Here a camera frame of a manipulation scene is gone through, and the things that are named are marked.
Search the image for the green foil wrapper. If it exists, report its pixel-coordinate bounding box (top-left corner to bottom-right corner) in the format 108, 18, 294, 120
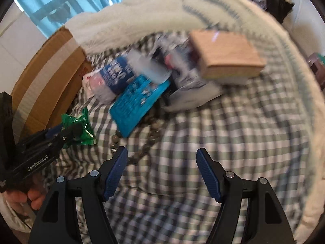
62, 107, 96, 149

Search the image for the floral tissue paper pack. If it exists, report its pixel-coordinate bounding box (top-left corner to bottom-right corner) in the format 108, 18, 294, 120
152, 34, 251, 112

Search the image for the pink beige cardboard box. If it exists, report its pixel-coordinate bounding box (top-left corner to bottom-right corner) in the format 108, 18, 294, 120
189, 30, 267, 79

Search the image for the brown cardboard box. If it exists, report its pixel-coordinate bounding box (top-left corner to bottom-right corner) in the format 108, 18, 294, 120
11, 28, 93, 142

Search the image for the person left hand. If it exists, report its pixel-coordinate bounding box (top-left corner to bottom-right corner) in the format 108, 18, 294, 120
2, 173, 47, 215

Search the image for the checkered gingham cloth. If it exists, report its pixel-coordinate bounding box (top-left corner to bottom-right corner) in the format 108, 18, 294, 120
43, 31, 313, 244

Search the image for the beaded bracelet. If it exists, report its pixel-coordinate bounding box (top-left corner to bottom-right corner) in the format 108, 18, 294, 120
108, 114, 166, 166

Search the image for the teal blister pack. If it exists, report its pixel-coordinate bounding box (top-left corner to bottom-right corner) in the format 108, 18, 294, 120
110, 75, 170, 138

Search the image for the light green knit blanket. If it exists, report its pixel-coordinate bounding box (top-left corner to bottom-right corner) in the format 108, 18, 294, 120
67, 0, 324, 243

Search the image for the crushed water bottle blue label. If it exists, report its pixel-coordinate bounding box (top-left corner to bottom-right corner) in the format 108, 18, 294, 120
82, 49, 174, 104

